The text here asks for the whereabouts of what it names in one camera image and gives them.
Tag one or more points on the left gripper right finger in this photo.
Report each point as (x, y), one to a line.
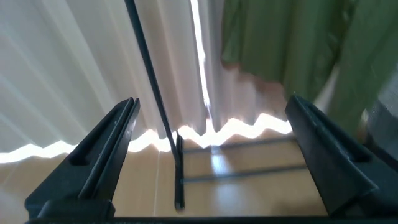
(342, 186)

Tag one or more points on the green printed shirt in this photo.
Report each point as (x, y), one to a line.
(280, 37)

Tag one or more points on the black clothes rack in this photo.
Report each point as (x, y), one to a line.
(179, 174)

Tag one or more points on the beige curtain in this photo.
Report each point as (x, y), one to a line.
(77, 62)

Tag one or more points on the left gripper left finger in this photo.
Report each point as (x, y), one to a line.
(56, 193)

